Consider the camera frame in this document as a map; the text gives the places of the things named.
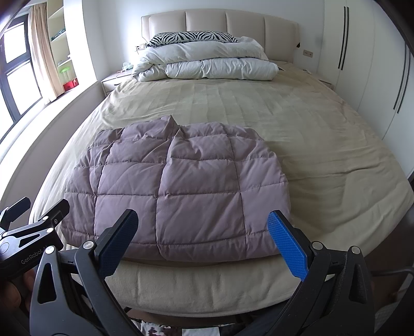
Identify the beige curtain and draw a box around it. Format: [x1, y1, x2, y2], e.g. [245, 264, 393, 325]
[28, 3, 64, 102]

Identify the white folded duvet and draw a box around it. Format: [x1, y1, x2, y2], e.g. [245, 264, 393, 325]
[132, 36, 279, 82]

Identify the white wardrobe with black handles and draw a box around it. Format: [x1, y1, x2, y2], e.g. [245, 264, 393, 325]
[319, 0, 414, 181]

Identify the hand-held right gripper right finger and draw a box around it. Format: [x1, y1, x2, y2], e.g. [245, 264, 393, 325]
[267, 210, 379, 336]

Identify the bed with beige sheet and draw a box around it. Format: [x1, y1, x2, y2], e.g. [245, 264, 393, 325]
[6, 61, 414, 319]

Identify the zebra print pillow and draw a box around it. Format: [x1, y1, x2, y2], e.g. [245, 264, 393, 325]
[149, 30, 239, 47]

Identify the cream padded headboard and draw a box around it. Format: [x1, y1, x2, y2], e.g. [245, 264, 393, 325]
[141, 9, 299, 63]

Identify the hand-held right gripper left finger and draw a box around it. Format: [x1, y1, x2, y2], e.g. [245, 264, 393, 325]
[29, 208, 139, 336]

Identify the person's left hand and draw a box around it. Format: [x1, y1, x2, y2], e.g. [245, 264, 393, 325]
[0, 270, 37, 312]

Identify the green plastic ornament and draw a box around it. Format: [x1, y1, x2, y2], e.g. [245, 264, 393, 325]
[57, 63, 71, 83]

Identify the white wall shelf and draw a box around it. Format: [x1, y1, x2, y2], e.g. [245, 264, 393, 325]
[47, 0, 81, 94]

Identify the mauve quilted down jacket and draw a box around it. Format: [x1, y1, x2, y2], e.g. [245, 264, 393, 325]
[61, 116, 293, 261]

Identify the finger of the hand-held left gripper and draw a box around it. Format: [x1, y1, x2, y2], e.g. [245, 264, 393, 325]
[29, 198, 70, 228]
[0, 197, 32, 228]

